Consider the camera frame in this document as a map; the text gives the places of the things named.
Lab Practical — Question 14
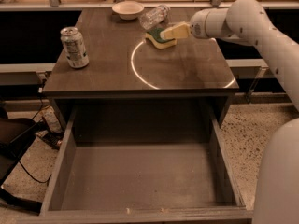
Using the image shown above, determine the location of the clear plastic water bottle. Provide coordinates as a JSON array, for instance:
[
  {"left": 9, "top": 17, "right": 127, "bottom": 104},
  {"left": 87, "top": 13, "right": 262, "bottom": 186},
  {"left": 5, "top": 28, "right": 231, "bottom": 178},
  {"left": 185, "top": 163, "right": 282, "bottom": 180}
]
[{"left": 139, "top": 5, "right": 170, "bottom": 30}]

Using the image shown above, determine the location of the white ceramic bowl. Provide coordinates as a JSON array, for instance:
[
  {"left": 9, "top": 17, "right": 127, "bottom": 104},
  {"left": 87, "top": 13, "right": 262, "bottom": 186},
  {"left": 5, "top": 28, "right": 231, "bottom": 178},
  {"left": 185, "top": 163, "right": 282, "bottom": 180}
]
[{"left": 112, "top": 1, "right": 144, "bottom": 21}]

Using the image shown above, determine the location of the open grey drawer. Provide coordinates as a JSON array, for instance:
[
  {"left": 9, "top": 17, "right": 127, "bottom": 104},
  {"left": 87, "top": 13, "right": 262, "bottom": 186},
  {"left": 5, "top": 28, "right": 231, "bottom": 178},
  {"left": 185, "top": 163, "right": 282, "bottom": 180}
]
[{"left": 18, "top": 99, "right": 252, "bottom": 224}]

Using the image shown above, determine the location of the silver 7up soda can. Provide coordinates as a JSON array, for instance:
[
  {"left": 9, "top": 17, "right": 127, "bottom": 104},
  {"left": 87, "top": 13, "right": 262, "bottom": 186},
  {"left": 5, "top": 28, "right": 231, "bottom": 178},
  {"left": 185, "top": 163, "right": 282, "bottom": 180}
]
[{"left": 61, "top": 27, "right": 89, "bottom": 69}]

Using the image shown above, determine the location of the grey cabinet with top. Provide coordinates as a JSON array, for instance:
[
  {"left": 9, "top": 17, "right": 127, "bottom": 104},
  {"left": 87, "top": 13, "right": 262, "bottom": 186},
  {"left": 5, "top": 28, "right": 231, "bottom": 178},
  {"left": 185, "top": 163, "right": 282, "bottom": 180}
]
[{"left": 45, "top": 8, "right": 238, "bottom": 144}]

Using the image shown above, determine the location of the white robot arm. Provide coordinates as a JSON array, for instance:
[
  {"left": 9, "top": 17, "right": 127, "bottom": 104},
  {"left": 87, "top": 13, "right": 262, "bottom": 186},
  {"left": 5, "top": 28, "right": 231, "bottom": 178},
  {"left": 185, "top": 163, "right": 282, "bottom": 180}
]
[{"left": 161, "top": 0, "right": 299, "bottom": 224}]

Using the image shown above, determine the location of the black cable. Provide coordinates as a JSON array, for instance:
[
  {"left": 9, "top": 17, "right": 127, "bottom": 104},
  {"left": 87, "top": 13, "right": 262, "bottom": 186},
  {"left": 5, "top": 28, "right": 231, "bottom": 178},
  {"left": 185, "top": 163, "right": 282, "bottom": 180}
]
[{"left": 18, "top": 77, "right": 52, "bottom": 185}]

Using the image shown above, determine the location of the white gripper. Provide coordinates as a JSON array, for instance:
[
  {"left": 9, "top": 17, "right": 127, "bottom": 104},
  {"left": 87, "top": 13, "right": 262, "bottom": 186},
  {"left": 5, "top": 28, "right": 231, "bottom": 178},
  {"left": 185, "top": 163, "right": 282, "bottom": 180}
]
[{"left": 160, "top": 9, "right": 213, "bottom": 40}]

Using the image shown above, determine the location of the black chair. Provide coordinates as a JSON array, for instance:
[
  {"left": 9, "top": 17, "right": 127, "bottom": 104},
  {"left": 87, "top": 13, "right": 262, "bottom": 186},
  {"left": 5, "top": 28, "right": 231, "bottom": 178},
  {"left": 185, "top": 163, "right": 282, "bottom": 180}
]
[{"left": 0, "top": 107, "right": 42, "bottom": 213}]

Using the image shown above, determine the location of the green and yellow sponge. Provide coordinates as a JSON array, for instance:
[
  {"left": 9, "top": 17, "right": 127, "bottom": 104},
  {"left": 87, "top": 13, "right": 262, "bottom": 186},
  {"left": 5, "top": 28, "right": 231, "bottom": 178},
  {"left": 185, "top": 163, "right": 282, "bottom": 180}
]
[{"left": 146, "top": 27, "right": 177, "bottom": 49}]

